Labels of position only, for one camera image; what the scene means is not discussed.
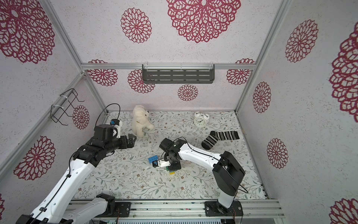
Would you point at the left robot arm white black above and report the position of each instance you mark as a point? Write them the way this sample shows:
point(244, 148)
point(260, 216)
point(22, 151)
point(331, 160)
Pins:
point(52, 210)

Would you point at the grey metal wall shelf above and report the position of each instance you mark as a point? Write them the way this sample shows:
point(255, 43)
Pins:
point(178, 75)

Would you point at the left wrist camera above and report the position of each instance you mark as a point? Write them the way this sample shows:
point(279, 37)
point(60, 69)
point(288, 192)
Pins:
point(117, 124)

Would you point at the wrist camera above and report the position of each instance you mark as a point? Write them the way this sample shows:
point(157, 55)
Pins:
point(117, 124)
point(160, 163)

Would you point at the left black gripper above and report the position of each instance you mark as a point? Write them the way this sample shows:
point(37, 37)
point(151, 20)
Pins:
point(125, 144)

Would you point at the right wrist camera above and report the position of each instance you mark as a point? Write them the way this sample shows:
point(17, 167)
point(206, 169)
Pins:
point(160, 163)

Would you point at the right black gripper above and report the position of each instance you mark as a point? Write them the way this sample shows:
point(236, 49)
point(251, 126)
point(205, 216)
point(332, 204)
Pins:
point(173, 165)

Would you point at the black grey striped sock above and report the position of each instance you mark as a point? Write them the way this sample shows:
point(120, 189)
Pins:
point(214, 137)

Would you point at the black wire wall rack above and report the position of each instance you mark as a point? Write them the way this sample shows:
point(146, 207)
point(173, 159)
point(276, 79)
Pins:
point(58, 111)

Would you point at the light blue long lego brick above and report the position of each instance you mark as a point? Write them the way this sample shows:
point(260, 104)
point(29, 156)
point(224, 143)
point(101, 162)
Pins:
point(153, 159)

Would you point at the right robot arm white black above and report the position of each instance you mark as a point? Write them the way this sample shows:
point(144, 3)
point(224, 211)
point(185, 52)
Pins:
point(226, 170)

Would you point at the white alarm clock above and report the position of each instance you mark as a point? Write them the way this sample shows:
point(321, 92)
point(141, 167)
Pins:
point(201, 119)

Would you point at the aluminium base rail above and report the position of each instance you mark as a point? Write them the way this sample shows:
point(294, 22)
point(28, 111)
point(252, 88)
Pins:
point(176, 209)

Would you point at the white plush teddy bear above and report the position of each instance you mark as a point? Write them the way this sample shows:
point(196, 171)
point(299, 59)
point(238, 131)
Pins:
point(140, 121)

